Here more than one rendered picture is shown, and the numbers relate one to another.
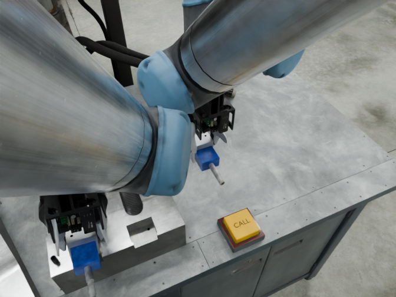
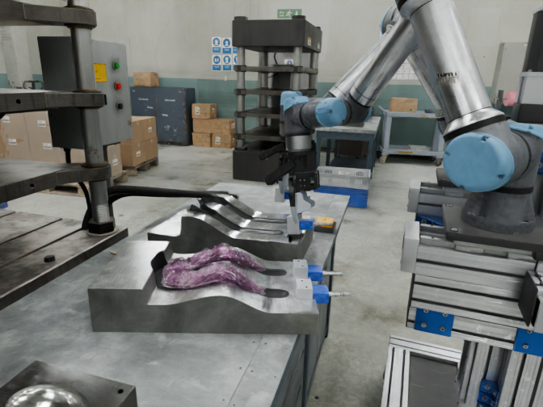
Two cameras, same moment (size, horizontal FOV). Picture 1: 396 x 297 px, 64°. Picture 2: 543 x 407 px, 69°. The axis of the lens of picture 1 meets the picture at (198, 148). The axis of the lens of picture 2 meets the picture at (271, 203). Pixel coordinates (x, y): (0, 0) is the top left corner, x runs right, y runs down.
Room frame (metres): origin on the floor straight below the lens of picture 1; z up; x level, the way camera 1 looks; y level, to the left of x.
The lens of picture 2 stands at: (-0.41, 1.13, 1.35)
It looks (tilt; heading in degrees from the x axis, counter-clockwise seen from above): 18 degrees down; 310
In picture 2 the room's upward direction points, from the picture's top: 1 degrees clockwise
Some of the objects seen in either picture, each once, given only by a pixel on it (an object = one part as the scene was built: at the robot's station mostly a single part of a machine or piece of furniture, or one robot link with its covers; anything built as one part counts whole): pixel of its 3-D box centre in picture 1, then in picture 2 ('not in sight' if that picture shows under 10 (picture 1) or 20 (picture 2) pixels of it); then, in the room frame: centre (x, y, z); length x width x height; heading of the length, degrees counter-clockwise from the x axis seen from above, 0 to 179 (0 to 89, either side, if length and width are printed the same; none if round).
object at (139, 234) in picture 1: (143, 234); not in sight; (0.31, 0.11, 0.87); 0.05 x 0.05 x 0.04; 24
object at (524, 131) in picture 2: not in sight; (509, 152); (-0.25, 0.12, 1.20); 0.13 x 0.12 x 0.14; 82
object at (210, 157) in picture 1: (208, 161); (292, 195); (0.45, -0.02, 0.93); 0.13 x 0.05 x 0.05; 24
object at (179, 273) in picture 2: not in sight; (214, 266); (0.27, 0.53, 0.90); 0.26 x 0.18 x 0.08; 41
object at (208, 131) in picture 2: not in sight; (214, 125); (5.63, -4.24, 0.42); 0.86 x 0.33 x 0.83; 24
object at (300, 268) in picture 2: not in sight; (317, 273); (0.11, 0.31, 0.86); 0.13 x 0.05 x 0.05; 41
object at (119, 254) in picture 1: (97, 164); (233, 225); (0.49, 0.25, 0.87); 0.50 x 0.26 x 0.14; 24
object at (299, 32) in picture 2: not in sight; (280, 101); (3.33, -3.49, 1.03); 1.54 x 0.94 x 2.06; 114
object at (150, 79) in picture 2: not in sight; (145, 79); (6.88, -3.57, 1.26); 0.42 x 0.33 x 0.29; 24
